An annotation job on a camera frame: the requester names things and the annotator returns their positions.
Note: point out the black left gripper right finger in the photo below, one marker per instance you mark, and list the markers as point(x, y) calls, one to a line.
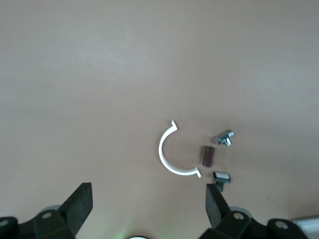
point(215, 206)

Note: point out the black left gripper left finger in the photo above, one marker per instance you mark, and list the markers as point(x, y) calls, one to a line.
point(79, 204)

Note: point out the white drawer cabinet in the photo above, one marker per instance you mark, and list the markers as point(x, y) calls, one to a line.
point(307, 222)

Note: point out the small brown block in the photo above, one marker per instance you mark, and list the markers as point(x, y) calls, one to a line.
point(208, 156)

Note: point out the silver metal fitting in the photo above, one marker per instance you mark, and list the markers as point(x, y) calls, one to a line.
point(224, 137)

